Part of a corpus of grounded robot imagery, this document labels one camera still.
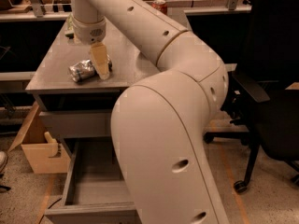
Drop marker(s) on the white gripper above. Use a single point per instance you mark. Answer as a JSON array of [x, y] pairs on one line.
[[90, 32]]

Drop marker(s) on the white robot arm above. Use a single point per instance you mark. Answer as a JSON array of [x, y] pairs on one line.
[[157, 124]]

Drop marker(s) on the grey drawer cabinet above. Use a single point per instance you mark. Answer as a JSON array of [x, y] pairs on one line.
[[74, 106]]

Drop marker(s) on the orange soda can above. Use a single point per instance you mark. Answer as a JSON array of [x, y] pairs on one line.
[[160, 5]]

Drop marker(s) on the grey top drawer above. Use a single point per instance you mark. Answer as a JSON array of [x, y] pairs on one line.
[[77, 124]]

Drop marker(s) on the open grey middle drawer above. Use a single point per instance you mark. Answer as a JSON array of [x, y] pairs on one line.
[[94, 189]]

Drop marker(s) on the green chip bag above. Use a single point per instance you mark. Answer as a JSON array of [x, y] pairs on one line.
[[69, 31]]

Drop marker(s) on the light wooden box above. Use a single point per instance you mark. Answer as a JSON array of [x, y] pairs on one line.
[[44, 153]]

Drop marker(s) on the white shoe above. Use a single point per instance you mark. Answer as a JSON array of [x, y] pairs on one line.
[[3, 160]]

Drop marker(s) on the black office chair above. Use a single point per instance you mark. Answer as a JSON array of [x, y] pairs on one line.
[[259, 95]]

